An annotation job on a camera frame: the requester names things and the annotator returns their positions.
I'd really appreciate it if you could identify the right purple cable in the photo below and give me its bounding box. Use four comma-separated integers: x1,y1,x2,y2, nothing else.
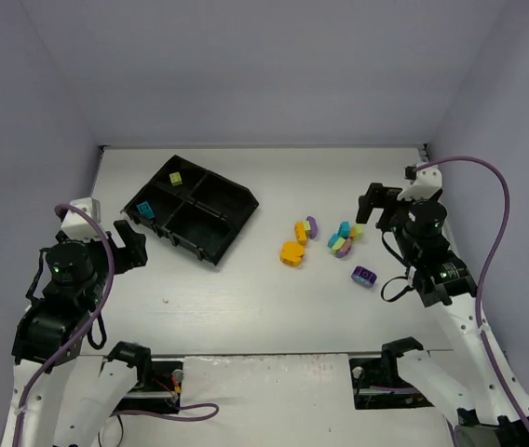
420,156,529,447

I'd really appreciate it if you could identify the teal lego in tray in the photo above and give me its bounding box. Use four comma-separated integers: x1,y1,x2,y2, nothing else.
136,201,155,219

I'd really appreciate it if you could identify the orange rounded lego block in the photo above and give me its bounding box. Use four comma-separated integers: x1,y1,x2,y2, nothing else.
279,241,305,266

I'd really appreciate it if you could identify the purple arch lego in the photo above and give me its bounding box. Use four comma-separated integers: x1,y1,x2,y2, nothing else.
306,216,318,239

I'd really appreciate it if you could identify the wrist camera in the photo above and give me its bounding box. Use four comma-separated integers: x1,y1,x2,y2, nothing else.
61,197,102,242
397,165,442,201

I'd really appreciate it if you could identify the purple flower lego block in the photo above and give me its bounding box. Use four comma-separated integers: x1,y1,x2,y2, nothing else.
351,265,377,289

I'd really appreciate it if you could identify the lime lego block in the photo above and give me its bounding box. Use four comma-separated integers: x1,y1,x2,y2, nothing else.
350,223,364,241

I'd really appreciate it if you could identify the black compartment tray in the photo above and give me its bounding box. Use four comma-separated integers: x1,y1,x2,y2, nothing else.
123,155,259,265

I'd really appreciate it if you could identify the purple cable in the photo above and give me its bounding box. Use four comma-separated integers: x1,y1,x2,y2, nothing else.
10,203,220,447
420,156,529,447

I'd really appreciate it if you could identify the orange and lime lego stack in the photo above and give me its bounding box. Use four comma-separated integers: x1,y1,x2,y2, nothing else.
294,221,311,246

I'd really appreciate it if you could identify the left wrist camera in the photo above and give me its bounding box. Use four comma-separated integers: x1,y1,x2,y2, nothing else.
61,197,102,242

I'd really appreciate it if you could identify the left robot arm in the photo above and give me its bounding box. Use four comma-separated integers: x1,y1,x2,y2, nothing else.
2,214,151,446

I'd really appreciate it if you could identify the yellow-green lego in tray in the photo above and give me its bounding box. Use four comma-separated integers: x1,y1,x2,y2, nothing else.
170,172,183,186

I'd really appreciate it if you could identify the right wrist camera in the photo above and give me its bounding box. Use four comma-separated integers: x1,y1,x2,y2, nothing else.
397,165,442,201

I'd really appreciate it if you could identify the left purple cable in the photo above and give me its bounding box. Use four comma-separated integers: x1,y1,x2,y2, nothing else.
10,203,220,447

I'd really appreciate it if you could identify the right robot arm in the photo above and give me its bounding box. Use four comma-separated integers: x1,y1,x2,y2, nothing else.
356,183,529,446

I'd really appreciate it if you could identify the mixed lego cluster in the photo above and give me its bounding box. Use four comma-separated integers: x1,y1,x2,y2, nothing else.
327,229,358,259

